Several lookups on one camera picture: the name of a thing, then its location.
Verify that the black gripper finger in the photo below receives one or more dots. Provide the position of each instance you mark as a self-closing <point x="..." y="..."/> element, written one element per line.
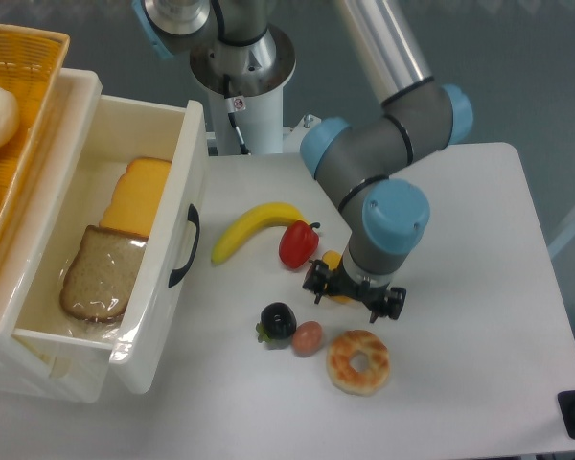
<point x="388" y="304"/>
<point x="317" y="278"/>

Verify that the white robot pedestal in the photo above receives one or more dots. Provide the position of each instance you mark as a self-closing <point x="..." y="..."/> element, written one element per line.
<point x="254" y="123"/>

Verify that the brown toy bread slice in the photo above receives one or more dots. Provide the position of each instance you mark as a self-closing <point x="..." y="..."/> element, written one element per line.
<point x="99" y="281"/>

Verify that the yellow toy banana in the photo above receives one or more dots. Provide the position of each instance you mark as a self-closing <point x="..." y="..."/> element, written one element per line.
<point x="250" y="223"/>

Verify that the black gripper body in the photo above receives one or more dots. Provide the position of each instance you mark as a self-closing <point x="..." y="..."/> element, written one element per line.
<point x="349" y="281"/>

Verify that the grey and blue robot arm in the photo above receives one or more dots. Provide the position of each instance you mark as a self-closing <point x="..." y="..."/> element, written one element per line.
<point x="243" y="62"/>

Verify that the red toy bell pepper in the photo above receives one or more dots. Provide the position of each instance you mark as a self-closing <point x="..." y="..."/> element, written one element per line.
<point x="298" y="243"/>

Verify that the white plastic drawer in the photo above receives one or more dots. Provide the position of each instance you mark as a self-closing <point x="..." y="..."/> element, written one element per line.
<point x="130" y="347"/>

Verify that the white drawer cabinet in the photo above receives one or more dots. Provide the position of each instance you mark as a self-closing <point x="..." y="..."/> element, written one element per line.
<point x="23" y="369"/>

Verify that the yellow woven basket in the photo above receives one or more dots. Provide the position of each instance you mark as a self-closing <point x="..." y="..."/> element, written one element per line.
<point x="30" y="61"/>

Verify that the brown toy egg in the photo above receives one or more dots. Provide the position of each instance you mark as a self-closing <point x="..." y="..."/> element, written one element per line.
<point x="307" y="339"/>

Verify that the toy bagel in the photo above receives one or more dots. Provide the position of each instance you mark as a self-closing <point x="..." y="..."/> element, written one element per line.
<point x="358" y="362"/>

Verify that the yellow toy bell pepper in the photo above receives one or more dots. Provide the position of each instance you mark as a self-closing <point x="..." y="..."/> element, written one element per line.
<point x="332" y="259"/>

